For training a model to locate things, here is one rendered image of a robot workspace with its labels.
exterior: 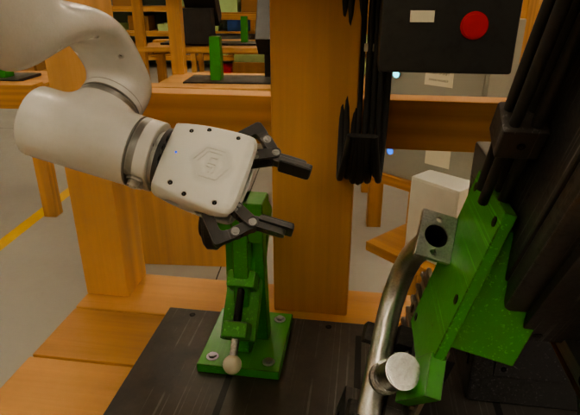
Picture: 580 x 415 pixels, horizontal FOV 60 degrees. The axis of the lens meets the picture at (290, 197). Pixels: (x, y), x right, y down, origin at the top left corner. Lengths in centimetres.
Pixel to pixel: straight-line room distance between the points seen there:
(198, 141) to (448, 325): 33
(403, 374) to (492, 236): 18
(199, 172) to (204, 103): 40
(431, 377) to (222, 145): 33
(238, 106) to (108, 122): 39
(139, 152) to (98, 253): 51
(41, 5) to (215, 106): 49
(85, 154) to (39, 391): 44
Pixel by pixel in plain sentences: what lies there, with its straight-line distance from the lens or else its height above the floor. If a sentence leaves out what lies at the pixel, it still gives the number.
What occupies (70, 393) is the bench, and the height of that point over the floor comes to 88.
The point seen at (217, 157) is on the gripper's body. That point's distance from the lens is 57.
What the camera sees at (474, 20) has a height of 142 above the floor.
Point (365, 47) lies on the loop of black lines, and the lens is 80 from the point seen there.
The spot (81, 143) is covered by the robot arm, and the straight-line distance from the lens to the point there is 59.
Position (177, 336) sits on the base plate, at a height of 90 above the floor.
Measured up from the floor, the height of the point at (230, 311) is 99.
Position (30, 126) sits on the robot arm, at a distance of 62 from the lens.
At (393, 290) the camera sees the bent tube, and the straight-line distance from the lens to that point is 67.
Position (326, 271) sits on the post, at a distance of 93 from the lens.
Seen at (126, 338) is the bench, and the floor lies 88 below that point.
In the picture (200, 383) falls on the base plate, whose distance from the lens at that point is 82.
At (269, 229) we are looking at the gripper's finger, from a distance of 56.
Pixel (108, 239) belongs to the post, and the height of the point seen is 101.
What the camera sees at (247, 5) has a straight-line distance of 751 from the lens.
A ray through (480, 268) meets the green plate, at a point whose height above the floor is 122.
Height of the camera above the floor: 145
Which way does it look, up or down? 23 degrees down
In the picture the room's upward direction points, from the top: straight up
